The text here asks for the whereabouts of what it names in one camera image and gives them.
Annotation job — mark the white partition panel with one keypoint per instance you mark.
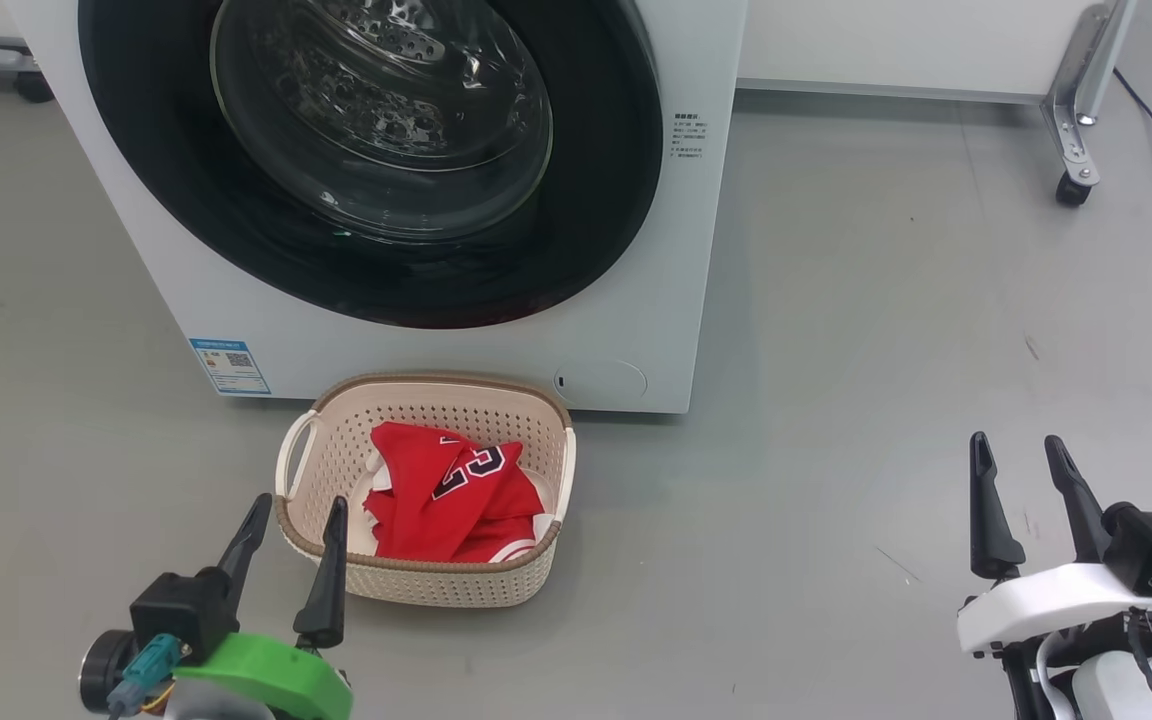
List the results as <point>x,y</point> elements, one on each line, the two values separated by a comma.
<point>886,40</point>

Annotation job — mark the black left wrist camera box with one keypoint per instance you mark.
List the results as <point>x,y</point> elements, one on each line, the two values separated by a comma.
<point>181,610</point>

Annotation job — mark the silver metal leg with caster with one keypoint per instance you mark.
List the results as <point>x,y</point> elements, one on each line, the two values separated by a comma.
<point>1071,130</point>

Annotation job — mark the black left wrist motor cylinder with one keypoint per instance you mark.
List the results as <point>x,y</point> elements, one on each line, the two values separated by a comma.
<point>101,670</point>

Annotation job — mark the blue white energy label sticker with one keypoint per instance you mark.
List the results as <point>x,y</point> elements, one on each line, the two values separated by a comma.
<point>229,367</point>

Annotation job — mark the cream perforated laundry basket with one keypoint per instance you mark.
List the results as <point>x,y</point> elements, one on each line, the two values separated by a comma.
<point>416,590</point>

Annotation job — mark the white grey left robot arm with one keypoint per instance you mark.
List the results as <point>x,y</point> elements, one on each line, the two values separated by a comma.
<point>206,708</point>

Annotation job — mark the round black glass washer door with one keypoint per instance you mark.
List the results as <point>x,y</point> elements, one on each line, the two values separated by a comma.
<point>596,200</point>

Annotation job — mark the white front-load washing machine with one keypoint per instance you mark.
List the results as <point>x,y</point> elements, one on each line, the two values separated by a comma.
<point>696,250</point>

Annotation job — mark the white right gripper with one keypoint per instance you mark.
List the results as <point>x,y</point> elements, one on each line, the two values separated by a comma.
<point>1046,600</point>

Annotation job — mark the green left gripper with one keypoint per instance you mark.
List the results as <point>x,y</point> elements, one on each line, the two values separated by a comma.
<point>276,675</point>

